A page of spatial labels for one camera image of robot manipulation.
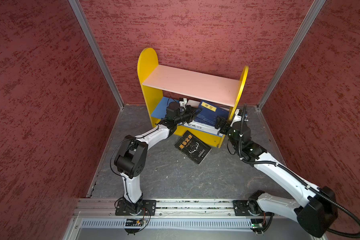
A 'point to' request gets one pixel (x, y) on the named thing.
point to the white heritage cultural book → (203, 127)
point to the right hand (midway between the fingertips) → (221, 122)
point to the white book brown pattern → (193, 103)
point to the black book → (192, 147)
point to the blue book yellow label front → (209, 113)
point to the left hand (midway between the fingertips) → (203, 111)
